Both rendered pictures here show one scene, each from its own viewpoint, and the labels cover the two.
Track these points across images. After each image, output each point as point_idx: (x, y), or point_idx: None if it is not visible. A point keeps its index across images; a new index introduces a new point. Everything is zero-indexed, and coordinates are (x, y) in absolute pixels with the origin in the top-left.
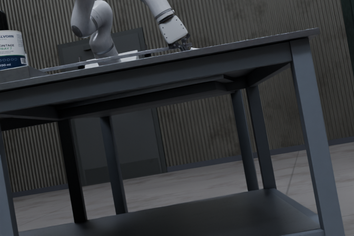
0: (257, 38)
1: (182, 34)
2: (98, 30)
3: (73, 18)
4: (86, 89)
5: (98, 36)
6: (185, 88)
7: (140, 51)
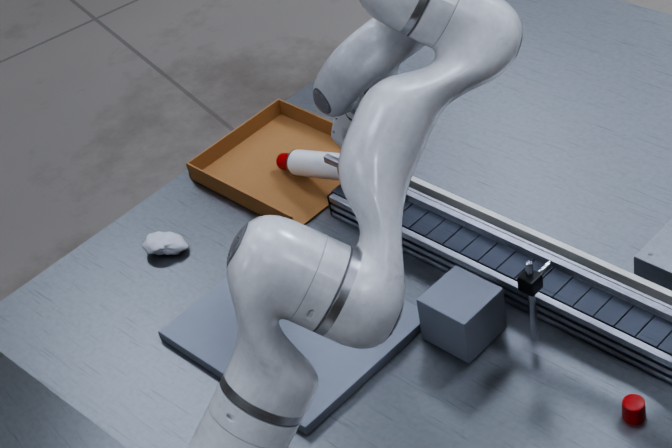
0: None
1: None
2: (281, 332)
3: (403, 266)
4: None
5: (294, 346)
6: None
7: (422, 196)
